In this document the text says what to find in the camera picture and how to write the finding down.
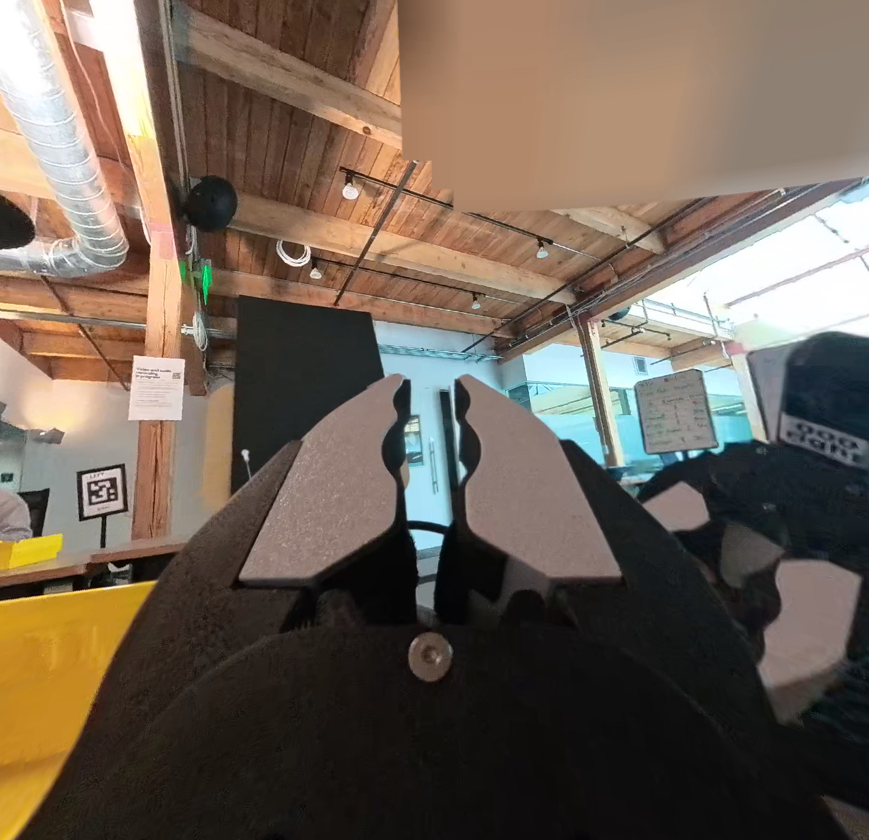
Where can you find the black lighting track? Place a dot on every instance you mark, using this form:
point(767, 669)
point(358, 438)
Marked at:
point(394, 187)

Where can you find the black white marker sign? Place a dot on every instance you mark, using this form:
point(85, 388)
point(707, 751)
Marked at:
point(102, 492)

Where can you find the white paper notice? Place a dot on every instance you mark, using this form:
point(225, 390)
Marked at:
point(156, 388)

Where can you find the thick wooden post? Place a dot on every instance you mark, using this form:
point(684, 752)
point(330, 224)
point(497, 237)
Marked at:
point(159, 310)

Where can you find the yellow plastic bin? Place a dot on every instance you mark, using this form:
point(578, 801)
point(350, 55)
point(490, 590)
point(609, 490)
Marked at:
point(54, 663)

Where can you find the yellow plastic tray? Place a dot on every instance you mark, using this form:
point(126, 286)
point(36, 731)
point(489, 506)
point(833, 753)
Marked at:
point(27, 551)

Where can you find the black acoustic panel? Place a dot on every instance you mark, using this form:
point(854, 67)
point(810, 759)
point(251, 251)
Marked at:
point(299, 378)

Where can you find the black spherical speaker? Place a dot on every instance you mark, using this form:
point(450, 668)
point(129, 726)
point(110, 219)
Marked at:
point(13, 222)
point(212, 203)

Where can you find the whiteboard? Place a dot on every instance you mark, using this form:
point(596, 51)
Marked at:
point(675, 412)

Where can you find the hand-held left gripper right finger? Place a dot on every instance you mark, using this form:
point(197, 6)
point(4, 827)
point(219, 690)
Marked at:
point(529, 494)

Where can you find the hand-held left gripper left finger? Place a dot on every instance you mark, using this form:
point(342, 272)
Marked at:
point(326, 500)

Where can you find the green exit sign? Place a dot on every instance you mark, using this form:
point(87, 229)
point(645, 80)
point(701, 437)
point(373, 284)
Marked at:
point(201, 278)

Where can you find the thin wooden post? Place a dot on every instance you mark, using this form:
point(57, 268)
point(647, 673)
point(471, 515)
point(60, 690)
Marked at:
point(599, 392)

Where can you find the black office chair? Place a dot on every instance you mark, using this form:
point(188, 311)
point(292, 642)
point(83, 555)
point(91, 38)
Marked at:
point(39, 511)

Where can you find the wooden desk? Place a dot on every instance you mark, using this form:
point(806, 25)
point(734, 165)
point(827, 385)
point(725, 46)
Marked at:
point(136, 551)

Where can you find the silver ventilation duct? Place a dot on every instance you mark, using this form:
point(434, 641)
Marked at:
point(61, 141)

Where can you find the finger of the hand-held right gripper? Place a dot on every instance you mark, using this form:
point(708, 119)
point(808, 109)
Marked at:
point(675, 507)
point(808, 629)

